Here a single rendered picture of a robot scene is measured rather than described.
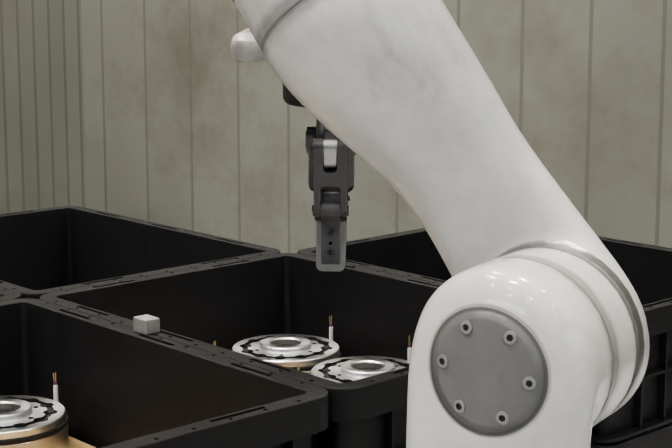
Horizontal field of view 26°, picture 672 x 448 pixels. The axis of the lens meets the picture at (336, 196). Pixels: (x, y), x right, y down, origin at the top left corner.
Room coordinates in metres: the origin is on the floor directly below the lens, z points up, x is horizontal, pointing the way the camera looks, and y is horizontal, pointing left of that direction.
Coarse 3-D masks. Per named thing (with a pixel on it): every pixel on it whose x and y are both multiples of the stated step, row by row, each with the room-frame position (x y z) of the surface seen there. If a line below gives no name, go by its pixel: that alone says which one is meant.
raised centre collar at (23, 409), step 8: (0, 400) 1.14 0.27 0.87; (8, 400) 1.14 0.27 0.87; (16, 400) 1.14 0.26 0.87; (0, 408) 1.14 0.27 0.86; (8, 408) 1.14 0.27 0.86; (16, 408) 1.14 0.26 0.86; (24, 408) 1.12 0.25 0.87; (0, 416) 1.10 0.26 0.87; (8, 416) 1.10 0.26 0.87; (16, 416) 1.11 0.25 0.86; (24, 416) 1.11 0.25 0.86
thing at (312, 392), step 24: (48, 312) 1.20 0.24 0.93; (72, 312) 1.19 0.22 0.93; (120, 336) 1.12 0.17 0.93; (144, 336) 1.11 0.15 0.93; (192, 360) 1.05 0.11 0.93; (216, 360) 1.03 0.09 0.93; (264, 384) 0.99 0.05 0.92; (288, 384) 0.97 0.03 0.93; (312, 384) 0.97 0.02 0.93; (264, 408) 0.92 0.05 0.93; (288, 408) 0.92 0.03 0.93; (312, 408) 0.94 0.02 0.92; (168, 432) 0.87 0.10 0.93; (192, 432) 0.87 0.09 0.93; (216, 432) 0.88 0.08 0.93; (240, 432) 0.90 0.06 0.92; (264, 432) 0.91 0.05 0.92; (288, 432) 0.92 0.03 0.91; (312, 432) 0.94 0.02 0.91
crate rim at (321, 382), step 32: (288, 256) 1.43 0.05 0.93; (96, 288) 1.28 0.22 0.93; (128, 288) 1.30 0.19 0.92; (416, 288) 1.30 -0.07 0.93; (128, 320) 1.16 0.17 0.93; (224, 352) 1.06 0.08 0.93; (320, 384) 0.97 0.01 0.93; (352, 384) 0.97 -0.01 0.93; (384, 384) 0.98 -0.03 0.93; (352, 416) 0.96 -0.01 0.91
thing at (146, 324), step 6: (138, 318) 1.12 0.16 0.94; (144, 318) 1.11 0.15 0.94; (150, 318) 1.11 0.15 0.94; (156, 318) 1.12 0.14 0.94; (138, 324) 1.12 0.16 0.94; (144, 324) 1.11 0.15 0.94; (150, 324) 1.11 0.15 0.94; (156, 324) 1.12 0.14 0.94; (138, 330) 1.12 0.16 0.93; (144, 330) 1.11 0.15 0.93; (150, 330) 1.11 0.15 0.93; (156, 330) 1.12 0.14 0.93
